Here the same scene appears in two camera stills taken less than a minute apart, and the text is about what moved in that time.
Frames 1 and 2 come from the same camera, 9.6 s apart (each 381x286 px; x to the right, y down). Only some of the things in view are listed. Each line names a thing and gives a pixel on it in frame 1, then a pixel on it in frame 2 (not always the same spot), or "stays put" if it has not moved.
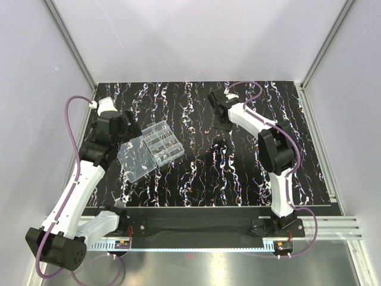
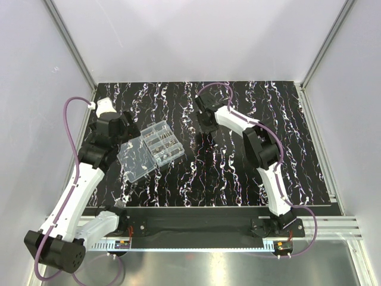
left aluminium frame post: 54,11 stays put
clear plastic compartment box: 158,145 stays put
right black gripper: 222,123 → 203,121
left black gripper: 131,126 stays put
